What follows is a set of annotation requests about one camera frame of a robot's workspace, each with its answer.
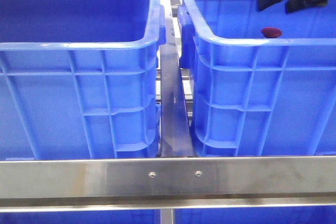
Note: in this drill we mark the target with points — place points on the lower right blue crate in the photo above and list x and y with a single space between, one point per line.
306 214

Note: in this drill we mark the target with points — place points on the lower left blue crate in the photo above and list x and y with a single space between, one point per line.
114 216

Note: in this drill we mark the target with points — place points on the right blue plastic crate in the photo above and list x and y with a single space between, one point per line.
257 96

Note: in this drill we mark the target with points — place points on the blue plastic crate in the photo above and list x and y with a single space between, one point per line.
257 96
78 79

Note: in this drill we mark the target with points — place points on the stainless steel front rail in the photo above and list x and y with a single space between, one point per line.
162 183

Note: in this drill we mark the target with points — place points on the red round button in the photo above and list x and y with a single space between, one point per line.
271 32

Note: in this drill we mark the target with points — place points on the steel centre divider bar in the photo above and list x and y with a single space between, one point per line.
175 133

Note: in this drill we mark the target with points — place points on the left blue plastic crate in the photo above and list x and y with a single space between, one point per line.
78 79

